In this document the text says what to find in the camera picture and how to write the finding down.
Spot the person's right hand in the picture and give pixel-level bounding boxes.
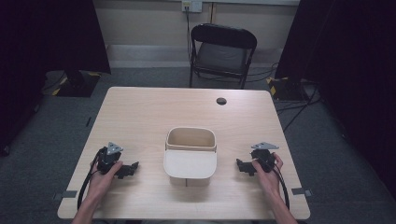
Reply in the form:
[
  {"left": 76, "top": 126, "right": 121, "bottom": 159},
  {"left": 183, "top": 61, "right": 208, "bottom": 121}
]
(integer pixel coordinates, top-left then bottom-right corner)
[{"left": 251, "top": 152, "right": 285, "bottom": 200}]

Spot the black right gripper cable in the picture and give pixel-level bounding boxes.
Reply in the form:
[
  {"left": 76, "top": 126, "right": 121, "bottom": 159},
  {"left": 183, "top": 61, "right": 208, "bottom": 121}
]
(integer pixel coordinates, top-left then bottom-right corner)
[{"left": 272, "top": 163, "right": 291, "bottom": 211}]

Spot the black stand base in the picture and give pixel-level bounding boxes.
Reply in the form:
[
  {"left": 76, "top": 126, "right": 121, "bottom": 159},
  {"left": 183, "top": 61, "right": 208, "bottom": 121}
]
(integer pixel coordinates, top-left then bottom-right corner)
[
  {"left": 266, "top": 76, "right": 314, "bottom": 103},
  {"left": 50, "top": 70, "right": 102, "bottom": 98}
]

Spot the black wall socket cable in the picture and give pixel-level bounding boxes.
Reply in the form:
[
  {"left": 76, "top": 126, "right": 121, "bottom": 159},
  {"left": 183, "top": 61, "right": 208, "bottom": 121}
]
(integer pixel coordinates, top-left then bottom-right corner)
[{"left": 185, "top": 5, "right": 193, "bottom": 62}]

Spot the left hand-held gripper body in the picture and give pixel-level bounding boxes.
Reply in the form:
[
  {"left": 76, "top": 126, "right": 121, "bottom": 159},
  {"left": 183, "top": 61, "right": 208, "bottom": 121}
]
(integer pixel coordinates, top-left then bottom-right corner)
[{"left": 96, "top": 142, "right": 124, "bottom": 175}]

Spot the grey tape strip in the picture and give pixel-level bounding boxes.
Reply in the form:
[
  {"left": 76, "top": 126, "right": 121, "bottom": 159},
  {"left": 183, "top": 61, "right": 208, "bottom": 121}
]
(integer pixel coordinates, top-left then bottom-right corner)
[
  {"left": 290, "top": 187, "right": 314, "bottom": 198},
  {"left": 51, "top": 189, "right": 78, "bottom": 202}
]

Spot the black folding chair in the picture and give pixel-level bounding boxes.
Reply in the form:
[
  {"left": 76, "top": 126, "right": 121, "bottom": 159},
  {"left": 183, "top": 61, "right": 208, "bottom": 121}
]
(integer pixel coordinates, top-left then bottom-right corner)
[{"left": 189, "top": 22, "right": 259, "bottom": 91}]

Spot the beige plastic bin with lid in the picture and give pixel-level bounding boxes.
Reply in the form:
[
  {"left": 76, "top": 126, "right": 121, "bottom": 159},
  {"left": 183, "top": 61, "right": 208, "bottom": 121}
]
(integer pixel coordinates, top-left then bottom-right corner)
[{"left": 163, "top": 126, "right": 219, "bottom": 188}]

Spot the black floor cable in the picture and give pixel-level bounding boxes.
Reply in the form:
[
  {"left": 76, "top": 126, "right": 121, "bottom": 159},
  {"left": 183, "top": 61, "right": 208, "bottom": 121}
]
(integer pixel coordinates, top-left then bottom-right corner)
[
  {"left": 276, "top": 85, "right": 323, "bottom": 133},
  {"left": 244, "top": 61, "right": 280, "bottom": 84}
]

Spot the person's left hand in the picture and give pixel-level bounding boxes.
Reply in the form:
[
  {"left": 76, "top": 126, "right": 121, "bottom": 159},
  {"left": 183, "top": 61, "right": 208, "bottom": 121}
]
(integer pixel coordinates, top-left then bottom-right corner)
[{"left": 85, "top": 161, "right": 124, "bottom": 202}]

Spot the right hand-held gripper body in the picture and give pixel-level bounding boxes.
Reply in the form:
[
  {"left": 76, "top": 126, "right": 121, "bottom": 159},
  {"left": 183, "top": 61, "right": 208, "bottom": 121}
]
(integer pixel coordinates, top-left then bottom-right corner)
[{"left": 250, "top": 142, "right": 280, "bottom": 174}]

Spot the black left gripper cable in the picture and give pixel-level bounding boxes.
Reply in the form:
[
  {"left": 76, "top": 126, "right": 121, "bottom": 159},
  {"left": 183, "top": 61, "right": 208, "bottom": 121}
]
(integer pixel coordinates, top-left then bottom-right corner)
[{"left": 77, "top": 148, "right": 106, "bottom": 211}]

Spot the dark curtain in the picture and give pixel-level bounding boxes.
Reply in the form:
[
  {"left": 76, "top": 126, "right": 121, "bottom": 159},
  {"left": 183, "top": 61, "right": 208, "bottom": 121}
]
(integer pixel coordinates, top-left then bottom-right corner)
[{"left": 275, "top": 0, "right": 396, "bottom": 202}]

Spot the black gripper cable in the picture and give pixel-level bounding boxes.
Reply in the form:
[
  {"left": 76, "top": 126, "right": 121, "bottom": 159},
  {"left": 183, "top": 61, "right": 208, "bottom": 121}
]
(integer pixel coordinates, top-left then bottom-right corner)
[
  {"left": 77, "top": 148, "right": 106, "bottom": 211},
  {"left": 272, "top": 163, "right": 291, "bottom": 211}
]

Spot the white wall socket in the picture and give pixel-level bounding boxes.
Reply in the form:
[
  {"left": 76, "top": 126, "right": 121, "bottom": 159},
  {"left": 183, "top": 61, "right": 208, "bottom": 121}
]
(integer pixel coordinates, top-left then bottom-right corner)
[{"left": 181, "top": 0, "right": 204, "bottom": 14}]

